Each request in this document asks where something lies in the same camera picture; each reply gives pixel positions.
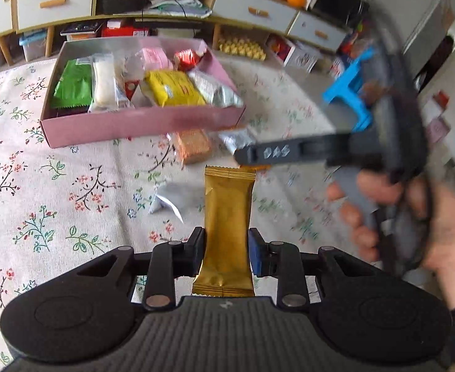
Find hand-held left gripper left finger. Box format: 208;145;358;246
74;227;206;311

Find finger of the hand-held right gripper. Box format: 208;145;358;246
234;133;353;168

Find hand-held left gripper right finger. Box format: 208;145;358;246
248;228;363;308

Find gold snack packet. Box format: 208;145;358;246
191;165;258;298

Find pink cardboard box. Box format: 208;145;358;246
39;37;247;148

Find cream white snack packet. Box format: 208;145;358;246
87;54;130;114

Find green snack packet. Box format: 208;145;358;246
52;59;93;110

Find person's right hand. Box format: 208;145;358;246
325;170;455;311

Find crumpled silver snack packet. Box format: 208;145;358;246
217;127;256;156

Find blue plastic stool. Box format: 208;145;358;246
321;47;380;133

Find small silver snack packet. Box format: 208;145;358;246
147;183;184;224

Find orange brown snack packet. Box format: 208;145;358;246
172;128;215;165

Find white printed carton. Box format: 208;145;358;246
283;40;322;73

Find yellow egg tray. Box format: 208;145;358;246
217;36;267;61

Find yellow snack packet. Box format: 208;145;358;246
143;69;207;108

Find small grey drawer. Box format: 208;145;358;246
287;11;347;52

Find low wooden cabinet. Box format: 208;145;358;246
92;0;348;54

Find black microwave oven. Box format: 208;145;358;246
308;0;370;29

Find large grey drawer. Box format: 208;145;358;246
211;0;298;34

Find red white snack packet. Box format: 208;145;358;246
124;81;151;108

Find pink snack packet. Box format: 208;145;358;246
135;46;174;73

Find floral blanket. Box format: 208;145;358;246
0;52;452;372

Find clear plastic snack packet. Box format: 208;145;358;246
122;51;148;83

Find red box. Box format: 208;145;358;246
101;26;151;39

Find orange latched storage box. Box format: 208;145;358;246
60;21;103;42

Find blue lidded storage bin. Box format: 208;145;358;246
18;29;51;63

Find wide white drawer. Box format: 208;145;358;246
15;0;95;32

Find tall wooden shelf cabinet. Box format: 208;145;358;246
0;0;97;67

